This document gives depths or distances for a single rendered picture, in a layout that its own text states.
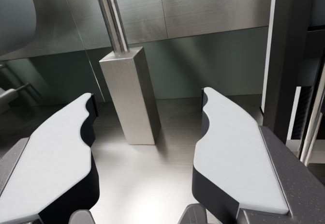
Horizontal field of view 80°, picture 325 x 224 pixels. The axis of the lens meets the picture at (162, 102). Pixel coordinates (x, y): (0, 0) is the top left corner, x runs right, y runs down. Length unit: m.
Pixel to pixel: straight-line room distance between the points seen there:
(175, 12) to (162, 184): 0.51
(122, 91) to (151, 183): 0.24
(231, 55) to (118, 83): 0.40
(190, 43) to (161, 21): 0.12
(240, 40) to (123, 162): 0.52
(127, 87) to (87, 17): 0.37
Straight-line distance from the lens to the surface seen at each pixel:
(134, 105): 0.52
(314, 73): 0.30
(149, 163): 0.55
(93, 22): 0.79
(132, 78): 0.48
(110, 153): 0.62
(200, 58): 0.72
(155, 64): 0.75
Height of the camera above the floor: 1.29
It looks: 30 degrees down
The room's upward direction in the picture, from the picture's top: 11 degrees counter-clockwise
